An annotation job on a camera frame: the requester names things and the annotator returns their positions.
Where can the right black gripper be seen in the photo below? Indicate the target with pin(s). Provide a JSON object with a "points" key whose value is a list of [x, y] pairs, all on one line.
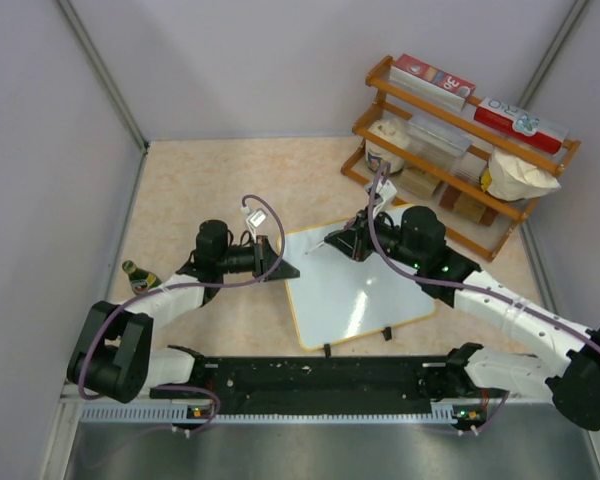
{"points": [[354, 239]]}

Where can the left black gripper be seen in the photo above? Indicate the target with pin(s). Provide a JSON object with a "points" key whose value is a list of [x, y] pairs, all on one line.
{"points": [[264, 260]]}

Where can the white marker purple cap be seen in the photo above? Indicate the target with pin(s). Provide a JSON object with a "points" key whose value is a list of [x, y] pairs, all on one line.
{"points": [[315, 247]]}

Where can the yellow framed whiteboard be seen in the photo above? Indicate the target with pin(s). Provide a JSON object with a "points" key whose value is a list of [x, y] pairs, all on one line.
{"points": [[336, 299]]}

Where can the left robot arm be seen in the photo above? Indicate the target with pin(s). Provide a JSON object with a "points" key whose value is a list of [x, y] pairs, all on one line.
{"points": [[113, 356]]}

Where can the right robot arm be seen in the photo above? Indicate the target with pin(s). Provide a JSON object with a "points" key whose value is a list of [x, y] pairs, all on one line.
{"points": [[563, 362]]}

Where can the clear plastic container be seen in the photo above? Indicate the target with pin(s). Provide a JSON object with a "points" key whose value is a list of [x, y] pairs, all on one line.
{"points": [[444, 147]]}

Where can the brown wooden blocks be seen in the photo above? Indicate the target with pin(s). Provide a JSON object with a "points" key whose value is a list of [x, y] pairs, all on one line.
{"points": [[424, 185]]}

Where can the orange wooden shelf rack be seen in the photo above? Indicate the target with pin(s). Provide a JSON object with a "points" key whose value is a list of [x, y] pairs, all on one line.
{"points": [[394, 102]]}

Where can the green glass bottle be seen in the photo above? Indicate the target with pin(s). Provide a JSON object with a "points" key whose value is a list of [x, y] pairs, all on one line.
{"points": [[140, 280]]}

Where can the cream cloth bag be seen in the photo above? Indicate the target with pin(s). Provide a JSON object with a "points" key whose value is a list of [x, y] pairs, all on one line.
{"points": [[509, 178]]}

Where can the red box upper left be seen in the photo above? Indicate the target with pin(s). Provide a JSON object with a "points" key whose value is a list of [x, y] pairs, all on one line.
{"points": [[431, 83]]}

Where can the red white box right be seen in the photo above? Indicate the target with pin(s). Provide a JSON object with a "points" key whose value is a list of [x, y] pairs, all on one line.
{"points": [[522, 125]]}

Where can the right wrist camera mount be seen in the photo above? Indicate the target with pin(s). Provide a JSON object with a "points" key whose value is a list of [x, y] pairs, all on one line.
{"points": [[382, 197]]}

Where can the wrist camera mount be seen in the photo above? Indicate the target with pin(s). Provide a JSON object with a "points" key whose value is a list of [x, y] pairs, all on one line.
{"points": [[382, 197], [254, 219]]}

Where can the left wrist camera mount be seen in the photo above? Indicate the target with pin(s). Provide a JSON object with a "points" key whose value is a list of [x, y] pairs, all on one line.
{"points": [[254, 219]]}

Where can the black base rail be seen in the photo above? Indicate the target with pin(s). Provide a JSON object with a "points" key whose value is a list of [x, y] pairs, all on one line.
{"points": [[344, 385]]}

